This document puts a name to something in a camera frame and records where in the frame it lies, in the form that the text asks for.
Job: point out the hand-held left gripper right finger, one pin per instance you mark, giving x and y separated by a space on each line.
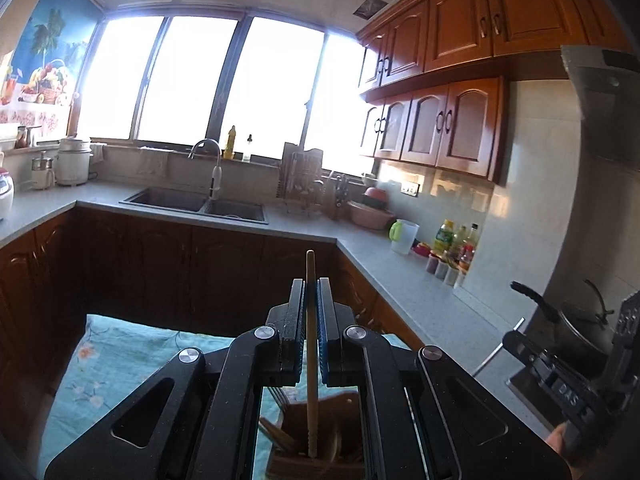
322 340

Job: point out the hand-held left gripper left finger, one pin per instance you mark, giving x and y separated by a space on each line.
299 340

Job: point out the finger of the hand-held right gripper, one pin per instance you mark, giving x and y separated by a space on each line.
537 367

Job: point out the wooden utensil holder box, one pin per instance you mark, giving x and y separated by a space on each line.
300 469

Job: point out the knife block with utensils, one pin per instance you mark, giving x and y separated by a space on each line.
337 200

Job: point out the person's right hand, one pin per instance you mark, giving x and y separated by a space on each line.
557 442

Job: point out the metal fork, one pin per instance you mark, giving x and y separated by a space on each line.
277 396

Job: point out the grey kitchen countertop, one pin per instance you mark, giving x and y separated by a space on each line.
425 285

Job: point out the small spice jar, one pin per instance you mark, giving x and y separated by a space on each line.
441 271
452 276
432 266

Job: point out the red label sauce bottle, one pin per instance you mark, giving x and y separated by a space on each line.
466 260

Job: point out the pink plastic basin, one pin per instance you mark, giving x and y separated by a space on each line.
370 217

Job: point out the small red bowl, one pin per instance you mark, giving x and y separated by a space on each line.
421 250

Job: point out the metal dish rack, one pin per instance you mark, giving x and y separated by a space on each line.
300 195

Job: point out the pink bowl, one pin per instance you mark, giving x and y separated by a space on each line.
376 195

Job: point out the yellow-green oil bottle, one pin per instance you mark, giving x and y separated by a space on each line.
443 237

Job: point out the teal floral tablecloth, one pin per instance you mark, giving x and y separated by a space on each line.
125 350

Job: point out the wooden cutting board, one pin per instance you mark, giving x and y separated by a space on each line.
300 160

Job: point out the chrome kitchen faucet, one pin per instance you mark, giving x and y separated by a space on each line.
215 170

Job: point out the double kitchen sink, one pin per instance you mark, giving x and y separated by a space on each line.
165 197

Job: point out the clear dropper bottle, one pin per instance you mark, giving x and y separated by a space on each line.
247 151

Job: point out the yellow dish soap bottle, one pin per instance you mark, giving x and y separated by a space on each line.
229 145

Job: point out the beige dish towel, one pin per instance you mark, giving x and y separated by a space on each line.
152 162

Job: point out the grey range hood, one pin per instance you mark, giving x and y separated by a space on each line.
605 85

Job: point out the large kitchen window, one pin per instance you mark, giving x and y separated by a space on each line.
200 75

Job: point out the white rice cooker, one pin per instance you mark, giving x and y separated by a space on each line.
74 162

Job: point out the white blender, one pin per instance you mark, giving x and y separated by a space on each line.
42 172

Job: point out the white and red appliance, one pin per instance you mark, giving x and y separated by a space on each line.
5 195

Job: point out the ceiling vent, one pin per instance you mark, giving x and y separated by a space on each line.
370 6

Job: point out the wall power outlet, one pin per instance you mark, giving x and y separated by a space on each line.
409 188

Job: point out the wooden wall cabinets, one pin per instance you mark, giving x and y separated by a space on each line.
450 125
465 15

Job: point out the fruit and palm wall poster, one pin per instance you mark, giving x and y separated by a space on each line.
45 60

